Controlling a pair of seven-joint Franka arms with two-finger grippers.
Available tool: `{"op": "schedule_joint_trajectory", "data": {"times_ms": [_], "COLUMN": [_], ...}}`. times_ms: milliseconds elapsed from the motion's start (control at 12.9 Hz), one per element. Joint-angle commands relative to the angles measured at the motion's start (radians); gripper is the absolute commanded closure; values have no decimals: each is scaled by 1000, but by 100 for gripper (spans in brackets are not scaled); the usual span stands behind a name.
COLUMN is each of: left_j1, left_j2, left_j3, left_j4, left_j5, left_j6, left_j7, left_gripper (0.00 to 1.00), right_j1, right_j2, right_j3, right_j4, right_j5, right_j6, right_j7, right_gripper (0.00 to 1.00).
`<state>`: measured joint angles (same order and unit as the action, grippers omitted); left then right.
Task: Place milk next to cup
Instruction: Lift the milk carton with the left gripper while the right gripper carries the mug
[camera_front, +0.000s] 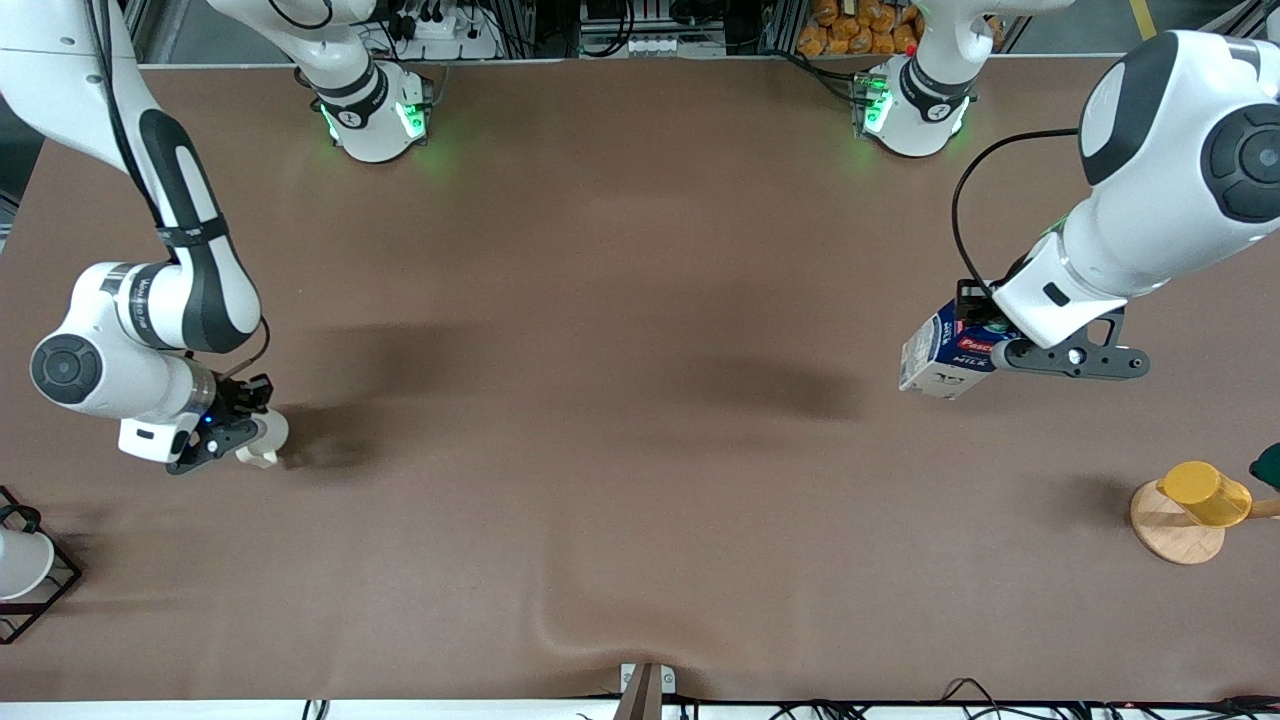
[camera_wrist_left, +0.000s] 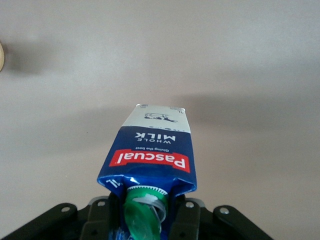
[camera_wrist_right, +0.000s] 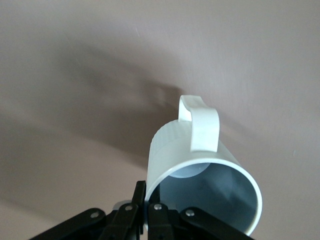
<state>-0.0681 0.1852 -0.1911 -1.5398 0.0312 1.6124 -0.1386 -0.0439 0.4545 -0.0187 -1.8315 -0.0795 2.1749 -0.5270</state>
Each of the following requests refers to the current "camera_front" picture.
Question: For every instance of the round wooden cup stand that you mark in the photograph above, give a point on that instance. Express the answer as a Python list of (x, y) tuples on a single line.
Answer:
[(1170, 535)]

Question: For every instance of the white power strip with plugs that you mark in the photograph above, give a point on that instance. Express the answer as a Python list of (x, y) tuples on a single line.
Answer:
[(445, 28)]

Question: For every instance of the white cup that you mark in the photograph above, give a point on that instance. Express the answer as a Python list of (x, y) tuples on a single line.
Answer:
[(20, 565)]

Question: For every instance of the metal table bracket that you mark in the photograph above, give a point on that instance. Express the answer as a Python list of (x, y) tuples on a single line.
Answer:
[(646, 690)]

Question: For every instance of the yellow plastic cup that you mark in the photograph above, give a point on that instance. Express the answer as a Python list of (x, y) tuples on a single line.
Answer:
[(1205, 493)]

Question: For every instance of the small white power strip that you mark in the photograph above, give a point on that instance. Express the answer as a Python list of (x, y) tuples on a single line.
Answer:
[(658, 45)]

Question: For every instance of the aluminium frame profile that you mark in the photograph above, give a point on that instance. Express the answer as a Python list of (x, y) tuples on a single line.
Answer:
[(1250, 15)]

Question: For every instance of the bag of orange buns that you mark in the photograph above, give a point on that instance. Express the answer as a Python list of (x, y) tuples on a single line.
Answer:
[(855, 28)]

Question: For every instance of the dark green object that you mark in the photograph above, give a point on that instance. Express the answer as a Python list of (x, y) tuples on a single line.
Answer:
[(1268, 468)]

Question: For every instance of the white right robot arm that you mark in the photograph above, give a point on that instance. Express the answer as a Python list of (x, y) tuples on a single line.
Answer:
[(180, 290)]

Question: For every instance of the blue white milk carton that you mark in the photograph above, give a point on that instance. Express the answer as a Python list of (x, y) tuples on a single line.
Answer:
[(935, 365)]

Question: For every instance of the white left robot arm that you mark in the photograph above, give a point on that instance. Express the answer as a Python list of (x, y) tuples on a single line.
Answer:
[(1180, 170)]

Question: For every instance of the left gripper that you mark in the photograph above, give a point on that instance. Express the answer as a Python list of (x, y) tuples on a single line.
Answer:
[(972, 300)]

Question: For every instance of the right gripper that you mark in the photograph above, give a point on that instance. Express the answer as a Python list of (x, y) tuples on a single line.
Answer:
[(243, 396)]

